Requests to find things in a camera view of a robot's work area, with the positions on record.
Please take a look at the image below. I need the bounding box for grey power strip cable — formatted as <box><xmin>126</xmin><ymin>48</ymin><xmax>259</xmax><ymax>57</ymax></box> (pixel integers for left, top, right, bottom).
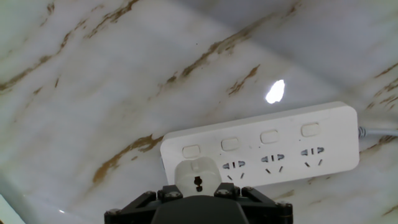
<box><xmin>357</xmin><ymin>126</ymin><xmax>398</xmax><ymax>139</ymax></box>

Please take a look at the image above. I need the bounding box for white plug adapter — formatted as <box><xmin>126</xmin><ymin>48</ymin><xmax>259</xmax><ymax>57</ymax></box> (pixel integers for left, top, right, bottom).
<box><xmin>174</xmin><ymin>156</ymin><xmax>223</xmax><ymax>197</ymax></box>

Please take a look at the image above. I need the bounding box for glossy marble pattern mat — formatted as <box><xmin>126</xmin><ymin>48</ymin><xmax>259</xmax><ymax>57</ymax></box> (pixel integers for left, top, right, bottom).
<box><xmin>0</xmin><ymin>0</ymin><xmax>398</xmax><ymax>224</ymax></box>

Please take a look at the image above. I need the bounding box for white four-socket power strip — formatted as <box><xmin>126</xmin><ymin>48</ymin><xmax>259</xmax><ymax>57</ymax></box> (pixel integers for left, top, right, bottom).
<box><xmin>159</xmin><ymin>101</ymin><xmax>361</xmax><ymax>188</ymax></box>

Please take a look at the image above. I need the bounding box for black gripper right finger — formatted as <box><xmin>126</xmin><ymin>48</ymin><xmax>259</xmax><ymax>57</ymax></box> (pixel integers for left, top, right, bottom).
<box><xmin>215</xmin><ymin>183</ymin><xmax>294</xmax><ymax>224</ymax></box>

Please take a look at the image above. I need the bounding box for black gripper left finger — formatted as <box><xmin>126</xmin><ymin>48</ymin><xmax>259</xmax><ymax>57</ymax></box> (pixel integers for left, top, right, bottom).
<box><xmin>104</xmin><ymin>185</ymin><xmax>184</xmax><ymax>224</ymax></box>

